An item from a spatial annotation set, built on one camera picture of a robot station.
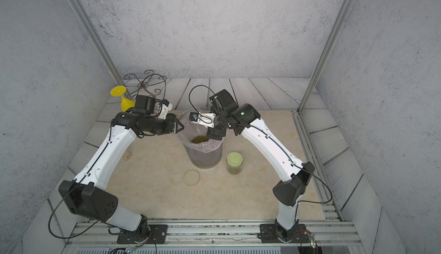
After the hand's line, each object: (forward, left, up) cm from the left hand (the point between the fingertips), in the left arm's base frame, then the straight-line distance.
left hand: (181, 126), depth 78 cm
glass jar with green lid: (-9, -24, -17) cm, 31 cm away
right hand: (-2, -14, +6) cm, 15 cm away
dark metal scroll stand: (+30, +21, +4) cm, 37 cm away
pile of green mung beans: (+8, -5, -20) cm, 23 cm away
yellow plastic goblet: (+17, +31, -1) cm, 36 cm away
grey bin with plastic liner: (-10, -10, -5) cm, 15 cm away
